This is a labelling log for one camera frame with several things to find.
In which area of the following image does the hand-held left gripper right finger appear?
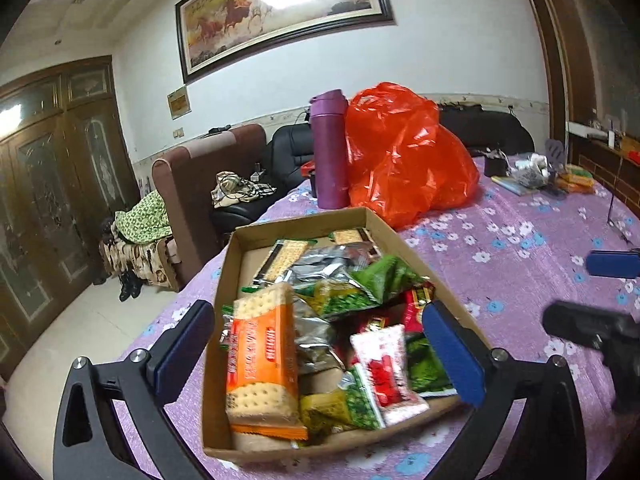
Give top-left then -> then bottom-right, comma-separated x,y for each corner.
420,300 -> 588,480

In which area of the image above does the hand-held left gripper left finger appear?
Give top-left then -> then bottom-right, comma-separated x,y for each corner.
52,299 -> 216,480

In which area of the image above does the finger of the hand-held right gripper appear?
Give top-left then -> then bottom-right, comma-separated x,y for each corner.
586,250 -> 640,278
542,300 -> 640,413

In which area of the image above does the red gold-label snack packet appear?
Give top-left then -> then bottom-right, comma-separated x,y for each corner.
402,282 -> 437,336

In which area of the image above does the white red snack packet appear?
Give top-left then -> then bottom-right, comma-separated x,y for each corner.
350,324 -> 431,428

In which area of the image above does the orange cracker packet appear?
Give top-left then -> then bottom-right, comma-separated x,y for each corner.
221,282 -> 309,442

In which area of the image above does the cardboard box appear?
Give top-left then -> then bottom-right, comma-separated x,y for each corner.
201,206 -> 493,463

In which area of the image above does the silver foil snack packet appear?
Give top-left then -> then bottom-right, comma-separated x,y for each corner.
292,300 -> 347,376

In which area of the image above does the olive gold snack packet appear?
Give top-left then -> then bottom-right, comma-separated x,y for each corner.
299,389 -> 361,443

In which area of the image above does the red yellow-print snack packet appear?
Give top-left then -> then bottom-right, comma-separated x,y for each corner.
367,312 -> 397,335

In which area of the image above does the black boot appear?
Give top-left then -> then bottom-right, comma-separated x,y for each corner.
119,270 -> 143,302

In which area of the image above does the orange biscuit pack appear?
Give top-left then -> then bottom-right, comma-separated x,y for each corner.
557,175 -> 596,195

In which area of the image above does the brown patterned bedding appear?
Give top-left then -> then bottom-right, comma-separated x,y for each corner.
98,237 -> 173,291

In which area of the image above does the wooden shelf unit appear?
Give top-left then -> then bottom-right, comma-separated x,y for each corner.
515,0 -> 640,206

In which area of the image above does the green white snack packet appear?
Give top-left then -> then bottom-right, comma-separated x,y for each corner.
340,365 -> 386,431

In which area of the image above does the purple floral tablecloth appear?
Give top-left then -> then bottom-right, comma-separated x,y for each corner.
102,152 -> 640,480

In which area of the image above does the clear bag of dark bits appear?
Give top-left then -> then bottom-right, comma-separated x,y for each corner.
512,165 -> 551,189

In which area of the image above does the yellow green snack packet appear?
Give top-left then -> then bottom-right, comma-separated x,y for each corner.
295,280 -> 381,322

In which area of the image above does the slim cracker packet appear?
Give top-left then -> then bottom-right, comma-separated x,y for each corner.
252,239 -> 311,286
327,227 -> 373,248

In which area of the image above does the paper booklet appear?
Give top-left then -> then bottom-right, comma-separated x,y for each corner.
491,175 -> 531,195

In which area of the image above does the green patterned blanket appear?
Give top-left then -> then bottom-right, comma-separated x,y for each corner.
114,191 -> 173,246

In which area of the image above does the small black box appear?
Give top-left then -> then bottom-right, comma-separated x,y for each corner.
485,150 -> 508,177

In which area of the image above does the crumpled silver foil packet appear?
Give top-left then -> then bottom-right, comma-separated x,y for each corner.
290,247 -> 371,291

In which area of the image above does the brown armchair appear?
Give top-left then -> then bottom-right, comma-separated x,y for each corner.
151,124 -> 268,291

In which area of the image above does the checkered cloth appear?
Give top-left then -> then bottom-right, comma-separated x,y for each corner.
210,171 -> 277,208

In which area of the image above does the red plastic bag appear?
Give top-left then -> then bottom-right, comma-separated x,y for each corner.
345,81 -> 481,231

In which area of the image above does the black sofa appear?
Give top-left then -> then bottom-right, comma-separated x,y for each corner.
210,110 -> 536,236

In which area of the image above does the purple bottle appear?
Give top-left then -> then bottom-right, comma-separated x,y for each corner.
308,89 -> 351,210

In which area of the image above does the framed horse painting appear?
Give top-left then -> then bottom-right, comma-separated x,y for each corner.
175,0 -> 398,85

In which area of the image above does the yellow wall plaque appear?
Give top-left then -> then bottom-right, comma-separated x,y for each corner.
167,87 -> 192,121

